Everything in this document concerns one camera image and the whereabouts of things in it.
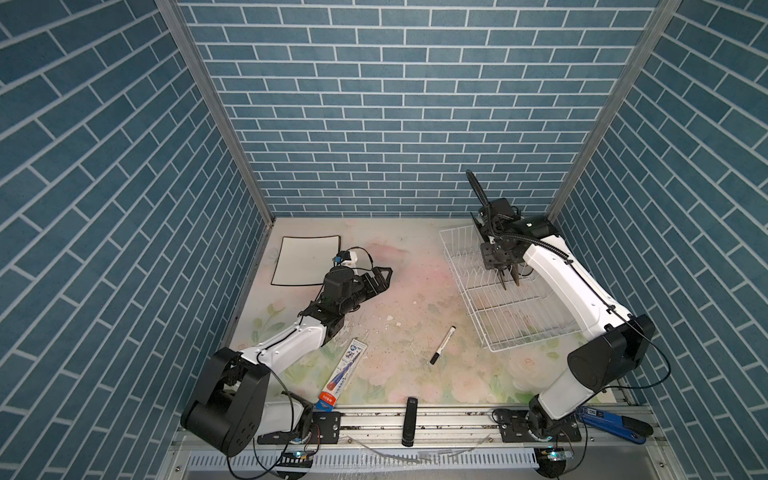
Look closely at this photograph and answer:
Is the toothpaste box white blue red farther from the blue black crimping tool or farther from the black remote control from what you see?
the blue black crimping tool

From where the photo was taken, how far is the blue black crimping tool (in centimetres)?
73

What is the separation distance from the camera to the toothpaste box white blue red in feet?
2.59

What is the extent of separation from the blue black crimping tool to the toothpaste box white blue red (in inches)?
24.2
